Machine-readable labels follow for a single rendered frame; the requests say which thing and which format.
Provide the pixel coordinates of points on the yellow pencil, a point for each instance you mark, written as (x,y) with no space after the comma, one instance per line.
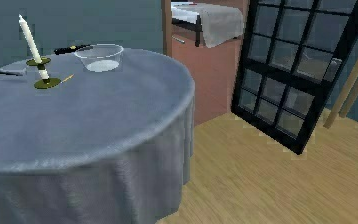
(67,79)

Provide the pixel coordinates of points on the bed with grey blanket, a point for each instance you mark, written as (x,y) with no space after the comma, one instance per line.
(208,21)

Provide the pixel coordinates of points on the light wooden chair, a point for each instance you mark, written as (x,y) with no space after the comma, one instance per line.
(348,86)

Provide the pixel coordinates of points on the clear glass bowl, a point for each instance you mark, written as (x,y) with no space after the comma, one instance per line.
(100,58)

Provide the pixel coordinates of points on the white candle in olive holder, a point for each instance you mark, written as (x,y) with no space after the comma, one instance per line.
(37,56)

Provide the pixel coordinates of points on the round table with grey cloth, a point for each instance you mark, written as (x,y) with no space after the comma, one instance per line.
(97,133)

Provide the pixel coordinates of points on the black glass-paned door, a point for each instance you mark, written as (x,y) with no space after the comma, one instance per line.
(287,70)

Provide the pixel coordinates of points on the grey flat utensil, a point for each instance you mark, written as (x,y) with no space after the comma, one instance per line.
(5,72)

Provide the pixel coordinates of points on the black and yellow knife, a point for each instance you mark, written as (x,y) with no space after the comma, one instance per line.
(68,49)

